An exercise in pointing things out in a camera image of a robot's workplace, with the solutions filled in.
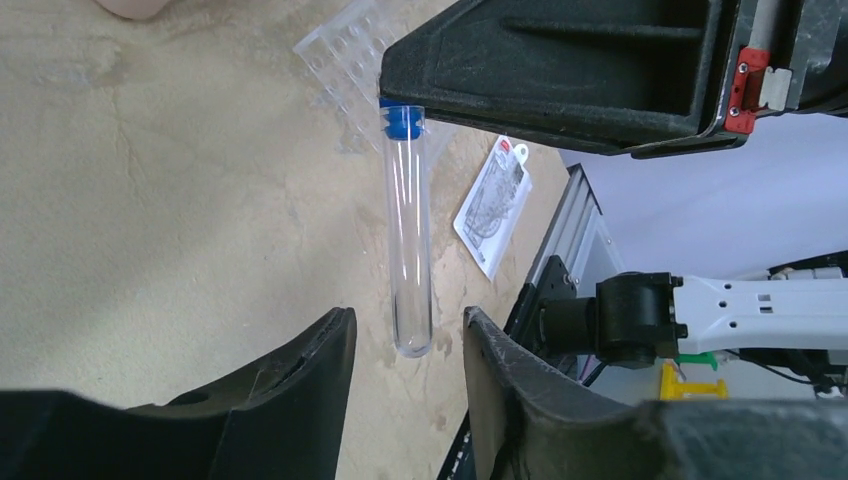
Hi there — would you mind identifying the white test tube rack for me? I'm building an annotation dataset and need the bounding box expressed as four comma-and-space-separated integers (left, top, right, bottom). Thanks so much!
293, 1, 445, 152

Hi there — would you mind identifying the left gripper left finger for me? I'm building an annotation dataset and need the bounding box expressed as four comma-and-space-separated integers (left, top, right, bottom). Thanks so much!
1, 307, 357, 479

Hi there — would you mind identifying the pink plastic bin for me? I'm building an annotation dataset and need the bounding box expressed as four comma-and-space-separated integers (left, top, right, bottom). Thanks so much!
95, 0, 171, 21

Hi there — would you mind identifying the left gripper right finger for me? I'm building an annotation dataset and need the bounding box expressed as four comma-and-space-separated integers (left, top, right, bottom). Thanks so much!
463, 306, 847, 479

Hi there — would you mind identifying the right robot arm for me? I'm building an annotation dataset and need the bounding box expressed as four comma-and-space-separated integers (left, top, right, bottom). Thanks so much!
378, 1, 847, 390

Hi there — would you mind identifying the white labelled package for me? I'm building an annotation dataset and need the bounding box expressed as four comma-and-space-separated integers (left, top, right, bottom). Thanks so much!
453, 135, 533, 280

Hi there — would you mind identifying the black mounting base rail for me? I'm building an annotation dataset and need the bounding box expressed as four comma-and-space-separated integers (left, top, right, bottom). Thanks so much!
439, 165, 632, 479

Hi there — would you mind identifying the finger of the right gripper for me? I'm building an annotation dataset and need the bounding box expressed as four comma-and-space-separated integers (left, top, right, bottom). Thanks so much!
379, 1, 738, 158

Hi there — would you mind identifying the blue capped test tube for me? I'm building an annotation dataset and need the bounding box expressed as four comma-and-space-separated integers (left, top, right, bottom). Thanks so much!
379, 98, 433, 358

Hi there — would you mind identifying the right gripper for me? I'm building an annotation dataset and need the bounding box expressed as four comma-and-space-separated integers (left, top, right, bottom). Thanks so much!
688, 1, 847, 138

